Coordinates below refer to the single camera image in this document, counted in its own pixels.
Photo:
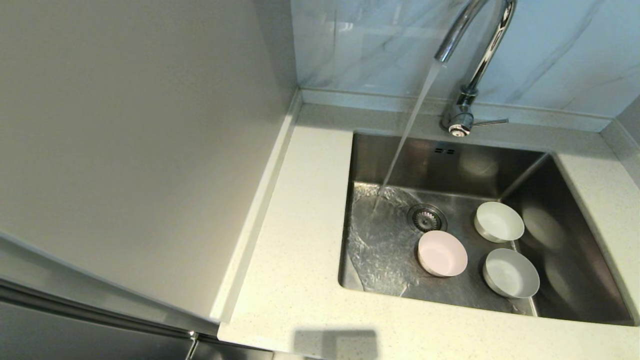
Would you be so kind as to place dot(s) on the grey appliance door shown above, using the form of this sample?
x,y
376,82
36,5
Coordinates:
x,y
75,342

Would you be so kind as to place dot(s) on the pink ceramic bowl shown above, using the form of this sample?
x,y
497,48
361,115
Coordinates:
x,y
442,254

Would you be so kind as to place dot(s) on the grey tall cabinet side panel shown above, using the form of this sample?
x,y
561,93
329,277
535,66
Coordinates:
x,y
125,150

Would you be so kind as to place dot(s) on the chrome gooseneck faucet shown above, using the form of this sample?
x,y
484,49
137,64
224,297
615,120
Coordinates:
x,y
461,119

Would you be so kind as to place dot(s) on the round metal drain strainer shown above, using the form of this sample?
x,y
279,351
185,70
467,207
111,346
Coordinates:
x,y
425,216

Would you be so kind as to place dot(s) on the white ceramic bowl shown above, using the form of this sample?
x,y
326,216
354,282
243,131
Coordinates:
x,y
499,222

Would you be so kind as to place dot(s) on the grey ceramic bowl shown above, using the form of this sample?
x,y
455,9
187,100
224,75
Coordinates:
x,y
511,274

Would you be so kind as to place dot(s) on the stainless steel sink basin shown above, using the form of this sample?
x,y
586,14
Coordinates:
x,y
550,280

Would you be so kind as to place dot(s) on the clear water stream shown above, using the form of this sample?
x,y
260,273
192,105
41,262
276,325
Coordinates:
x,y
416,116

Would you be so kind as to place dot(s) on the chrome door trim strip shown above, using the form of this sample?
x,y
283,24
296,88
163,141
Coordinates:
x,y
100,316

